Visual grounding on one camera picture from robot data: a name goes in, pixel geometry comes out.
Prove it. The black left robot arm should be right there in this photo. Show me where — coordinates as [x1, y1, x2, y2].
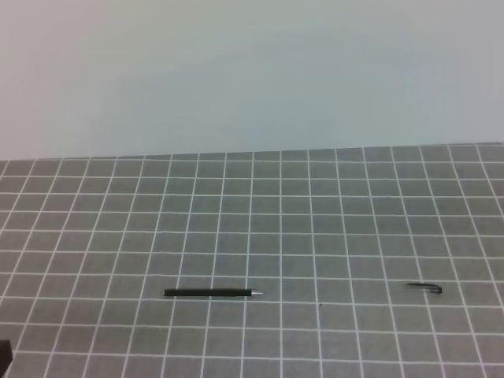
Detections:
[0, 339, 13, 374]

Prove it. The grey checked tablecloth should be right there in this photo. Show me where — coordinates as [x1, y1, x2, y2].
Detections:
[1, 143, 503, 377]

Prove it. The black pen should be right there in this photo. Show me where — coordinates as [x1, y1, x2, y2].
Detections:
[162, 288, 263, 298]

